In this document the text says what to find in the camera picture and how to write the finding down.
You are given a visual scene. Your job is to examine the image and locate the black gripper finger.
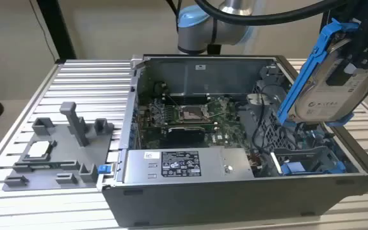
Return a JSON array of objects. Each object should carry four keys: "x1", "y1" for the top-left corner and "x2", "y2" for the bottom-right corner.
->
[{"x1": 326, "y1": 28, "x2": 368, "y2": 87}]

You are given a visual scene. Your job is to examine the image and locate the hard disk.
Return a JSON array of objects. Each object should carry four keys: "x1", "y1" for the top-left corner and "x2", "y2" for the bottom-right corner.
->
[{"x1": 277, "y1": 18, "x2": 368, "y2": 128}]

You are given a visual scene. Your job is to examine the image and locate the grey metal disk bay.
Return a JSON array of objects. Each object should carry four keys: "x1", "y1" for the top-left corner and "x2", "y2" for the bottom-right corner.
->
[{"x1": 247, "y1": 79, "x2": 345, "y2": 177}]

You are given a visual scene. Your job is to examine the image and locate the green motherboard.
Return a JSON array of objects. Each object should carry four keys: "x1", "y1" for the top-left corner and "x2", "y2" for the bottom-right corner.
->
[{"x1": 138, "y1": 92, "x2": 252, "y2": 150}]

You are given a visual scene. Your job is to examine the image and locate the CPU socket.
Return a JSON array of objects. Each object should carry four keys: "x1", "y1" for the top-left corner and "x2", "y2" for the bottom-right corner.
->
[{"x1": 176, "y1": 104, "x2": 212, "y2": 122}]

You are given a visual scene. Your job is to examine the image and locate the black graphics card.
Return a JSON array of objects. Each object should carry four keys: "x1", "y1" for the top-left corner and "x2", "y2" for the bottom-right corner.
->
[{"x1": 166, "y1": 126, "x2": 208, "y2": 147}]

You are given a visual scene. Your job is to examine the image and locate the silver power supply unit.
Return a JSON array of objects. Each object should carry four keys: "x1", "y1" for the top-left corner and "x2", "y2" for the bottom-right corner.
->
[{"x1": 122, "y1": 148, "x2": 257, "y2": 184}]

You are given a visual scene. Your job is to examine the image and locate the dark grey PC case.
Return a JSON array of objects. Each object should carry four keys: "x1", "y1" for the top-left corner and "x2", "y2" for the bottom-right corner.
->
[{"x1": 102, "y1": 54, "x2": 368, "y2": 228}]

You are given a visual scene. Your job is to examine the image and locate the grey parts rack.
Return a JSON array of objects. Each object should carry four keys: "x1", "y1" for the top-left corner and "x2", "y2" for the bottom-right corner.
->
[{"x1": 3, "y1": 101, "x2": 116, "y2": 192}]

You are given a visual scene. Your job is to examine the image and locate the green RAM stick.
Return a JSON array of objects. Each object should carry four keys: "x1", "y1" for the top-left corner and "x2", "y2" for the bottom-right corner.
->
[{"x1": 15, "y1": 161, "x2": 76, "y2": 169}]

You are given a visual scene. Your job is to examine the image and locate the silver CPU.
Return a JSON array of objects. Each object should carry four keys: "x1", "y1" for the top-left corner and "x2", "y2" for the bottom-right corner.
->
[{"x1": 26, "y1": 141, "x2": 52, "y2": 158}]

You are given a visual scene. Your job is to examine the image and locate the long black case wire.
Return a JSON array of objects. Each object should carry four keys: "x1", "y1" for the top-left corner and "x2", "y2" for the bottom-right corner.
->
[{"x1": 251, "y1": 83, "x2": 293, "y2": 154}]

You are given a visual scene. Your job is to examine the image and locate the black upright frame post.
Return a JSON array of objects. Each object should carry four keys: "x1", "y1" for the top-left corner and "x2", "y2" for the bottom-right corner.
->
[{"x1": 35, "y1": 0, "x2": 78, "y2": 60}]

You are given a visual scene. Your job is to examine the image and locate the thin black wall cable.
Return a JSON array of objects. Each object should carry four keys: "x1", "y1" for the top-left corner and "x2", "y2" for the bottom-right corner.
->
[{"x1": 30, "y1": 0, "x2": 60, "y2": 63}]

